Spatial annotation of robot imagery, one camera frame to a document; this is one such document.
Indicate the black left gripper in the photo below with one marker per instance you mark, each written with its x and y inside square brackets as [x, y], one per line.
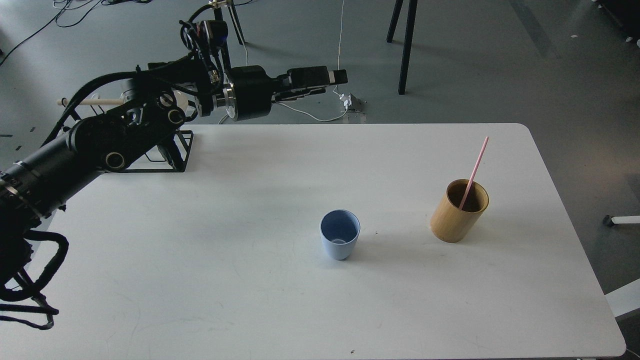
[250, 92]

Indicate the blue plastic cup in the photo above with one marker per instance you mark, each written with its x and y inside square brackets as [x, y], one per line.
[339, 232]

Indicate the pink chopstick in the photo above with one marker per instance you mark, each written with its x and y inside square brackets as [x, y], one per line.
[472, 176]

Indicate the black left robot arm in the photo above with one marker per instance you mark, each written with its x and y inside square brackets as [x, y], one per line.
[114, 120]

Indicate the floor power outlet box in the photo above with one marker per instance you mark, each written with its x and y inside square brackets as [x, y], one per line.
[354, 110]

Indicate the white mug on rack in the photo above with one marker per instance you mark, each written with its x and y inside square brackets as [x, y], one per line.
[188, 106]

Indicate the black table leg right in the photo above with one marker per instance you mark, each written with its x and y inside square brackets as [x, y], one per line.
[412, 11]

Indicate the bamboo cylindrical holder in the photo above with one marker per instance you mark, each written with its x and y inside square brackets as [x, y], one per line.
[458, 211]

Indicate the white furniture corner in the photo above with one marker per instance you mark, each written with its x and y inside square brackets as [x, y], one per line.
[624, 301]

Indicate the black wire mug rack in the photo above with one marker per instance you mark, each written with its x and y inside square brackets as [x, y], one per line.
[170, 156]

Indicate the wooden rack handle rod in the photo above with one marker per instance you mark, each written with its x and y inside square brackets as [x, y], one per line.
[91, 102]

